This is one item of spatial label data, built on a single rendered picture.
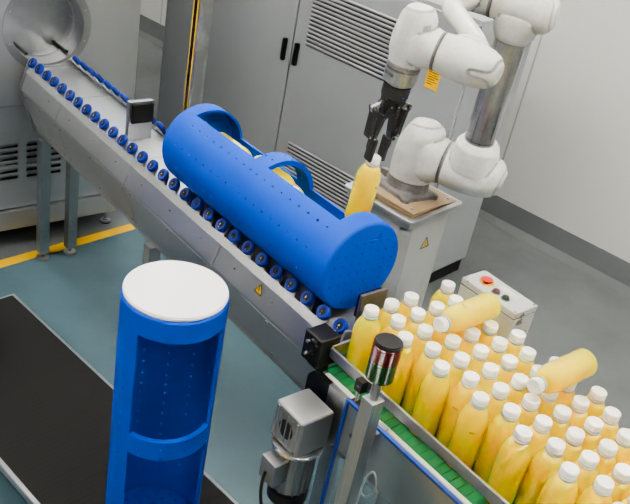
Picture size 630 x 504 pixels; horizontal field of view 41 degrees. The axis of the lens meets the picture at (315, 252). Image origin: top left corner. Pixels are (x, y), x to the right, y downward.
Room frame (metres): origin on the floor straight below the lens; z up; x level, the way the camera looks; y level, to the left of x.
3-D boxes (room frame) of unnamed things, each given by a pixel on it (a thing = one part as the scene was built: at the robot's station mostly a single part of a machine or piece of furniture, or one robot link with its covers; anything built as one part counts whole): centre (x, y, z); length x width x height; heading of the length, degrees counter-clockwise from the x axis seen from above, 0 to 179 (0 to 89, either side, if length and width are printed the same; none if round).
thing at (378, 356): (1.47, -0.19, 1.23); 0.06 x 0.06 x 0.04
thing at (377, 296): (2.00, -0.18, 0.99); 0.10 x 0.02 x 0.12; 134
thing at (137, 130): (2.95, 0.75, 1.00); 0.10 x 0.04 x 0.15; 134
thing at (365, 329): (1.82, -0.17, 1.00); 0.07 x 0.07 x 0.19
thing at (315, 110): (4.58, 0.19, 0.72); 2.15 x 0.54 x 1.45; 52
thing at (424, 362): (1.71, -0.33, 1.00); 0.07 x 0.07 x 0.19
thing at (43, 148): (3.40, 1.29, 0.31); 0.06 x 0.06 x 0.63; 44
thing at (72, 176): (3.50, 1.19, 0.31); 0.06 x 0.06 x 0.63; 44
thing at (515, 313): (2.05, -0.53, 1.05); 0.20 x 0.10 x 0.10; 44
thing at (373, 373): (1.47, -0.19, 1.18); 0.06 x 0.06 x 0.05
